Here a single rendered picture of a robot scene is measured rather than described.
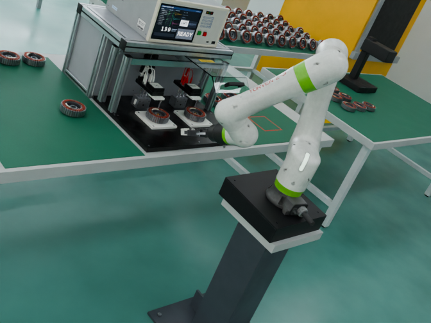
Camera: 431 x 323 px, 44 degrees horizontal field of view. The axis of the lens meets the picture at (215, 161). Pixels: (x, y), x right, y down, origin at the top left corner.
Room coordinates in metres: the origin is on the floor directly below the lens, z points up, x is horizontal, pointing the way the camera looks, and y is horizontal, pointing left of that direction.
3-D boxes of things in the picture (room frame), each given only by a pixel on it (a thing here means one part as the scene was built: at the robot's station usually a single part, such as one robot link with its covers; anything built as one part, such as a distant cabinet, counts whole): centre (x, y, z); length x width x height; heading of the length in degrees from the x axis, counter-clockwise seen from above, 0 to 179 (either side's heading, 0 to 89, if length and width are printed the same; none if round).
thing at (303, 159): (1.98, -0.32, 0.99); 0.16 x 0.13 x 0.19; 179
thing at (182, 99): (2.62, 0.30, 0.80); 0.08 x 0.05 x 0.06; 141
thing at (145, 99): (2.43, 0.45, 0.80); 0.08 x 0.05 x 0.06; 141
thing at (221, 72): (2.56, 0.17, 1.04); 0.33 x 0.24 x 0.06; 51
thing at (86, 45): (2.43, 0.78, 0.91); 0.28 x 0.03 x 0.32; 51
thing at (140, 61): (2.50, 0.34, 1.03); 0.62 x 0.01 x 0.03; 141
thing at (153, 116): (2.34, 0.34, 0.80); 0.11 x 0.11 x 0.04
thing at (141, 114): (2.34, 0.34, 0.78); 0.15 x 0.15 x 0.01; 51
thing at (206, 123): (2.53, 0.19, 0.78); 0.15 x 0.15 x 0.01; 51
